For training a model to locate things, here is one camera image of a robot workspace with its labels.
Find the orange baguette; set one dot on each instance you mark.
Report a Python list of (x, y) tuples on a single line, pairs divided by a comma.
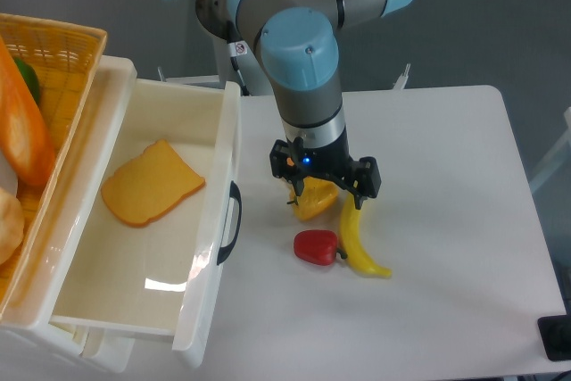
[(25, 140)]

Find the orange toast slice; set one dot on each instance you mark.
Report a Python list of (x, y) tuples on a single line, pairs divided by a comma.
[(147, 187)]

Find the black drawer handle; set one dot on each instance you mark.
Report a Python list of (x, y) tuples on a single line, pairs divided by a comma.
[(232, 223)]

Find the red bell pepper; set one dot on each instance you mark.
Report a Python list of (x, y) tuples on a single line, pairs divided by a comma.
[(318, 246)]

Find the white drawer cabinet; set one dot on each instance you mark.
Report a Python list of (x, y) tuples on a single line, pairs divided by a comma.
[(29, 333)]

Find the green pepper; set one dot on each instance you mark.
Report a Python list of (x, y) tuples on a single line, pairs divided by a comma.
[(30, 78)]

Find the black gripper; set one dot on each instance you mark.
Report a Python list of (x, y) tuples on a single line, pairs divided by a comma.
[(294, 161)]

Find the yellow banana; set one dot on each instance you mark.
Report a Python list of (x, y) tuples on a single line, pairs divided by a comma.
[(349, 235)]

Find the yellow bell pepper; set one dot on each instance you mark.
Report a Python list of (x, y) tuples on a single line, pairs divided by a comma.
[(318, 196)]

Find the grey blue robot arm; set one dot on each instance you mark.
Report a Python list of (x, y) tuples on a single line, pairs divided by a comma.
[(294, 43)]

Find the round bread roll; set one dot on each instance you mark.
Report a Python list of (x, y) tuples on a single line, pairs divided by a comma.
[(12, 225)]

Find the black device at edge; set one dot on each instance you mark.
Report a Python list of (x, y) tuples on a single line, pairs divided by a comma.
[(555, 335)]

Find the white top drawer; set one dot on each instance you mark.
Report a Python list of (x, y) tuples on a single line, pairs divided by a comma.
[(165, 217)]

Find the yellow wicker basket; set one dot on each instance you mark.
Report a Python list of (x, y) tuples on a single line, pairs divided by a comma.
[(65, 57)]

